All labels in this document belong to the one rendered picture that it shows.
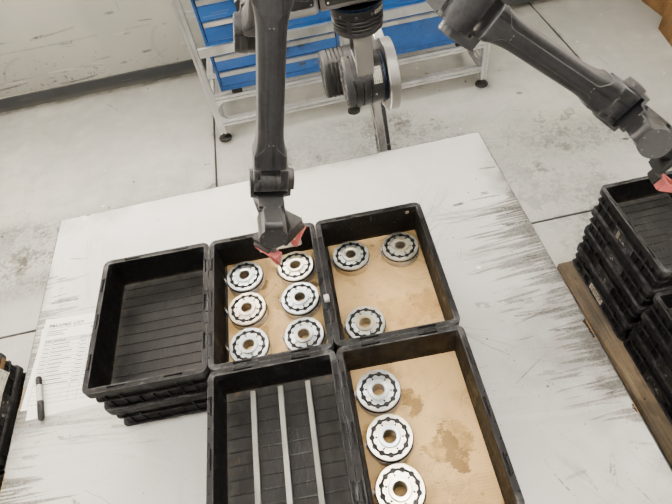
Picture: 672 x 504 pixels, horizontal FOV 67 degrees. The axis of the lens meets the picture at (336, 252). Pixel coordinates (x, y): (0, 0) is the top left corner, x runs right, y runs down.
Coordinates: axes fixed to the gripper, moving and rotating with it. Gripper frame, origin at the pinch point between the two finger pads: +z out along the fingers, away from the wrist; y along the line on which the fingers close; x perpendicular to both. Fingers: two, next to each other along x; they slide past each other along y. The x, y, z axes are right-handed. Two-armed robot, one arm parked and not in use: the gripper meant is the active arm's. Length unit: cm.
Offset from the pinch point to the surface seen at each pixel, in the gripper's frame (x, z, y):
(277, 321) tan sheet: 2.4, 23.2, -8.0
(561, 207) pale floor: -31, 109, 146
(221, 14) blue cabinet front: 151, 34, 116
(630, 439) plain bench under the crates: -83, 36, 18
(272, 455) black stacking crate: -19.3, 22.8, -34.8
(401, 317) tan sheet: -24.5, 23.3, 10.8
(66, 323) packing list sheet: 66, 36, -41
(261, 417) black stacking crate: -11.4, 22.9, -29.8
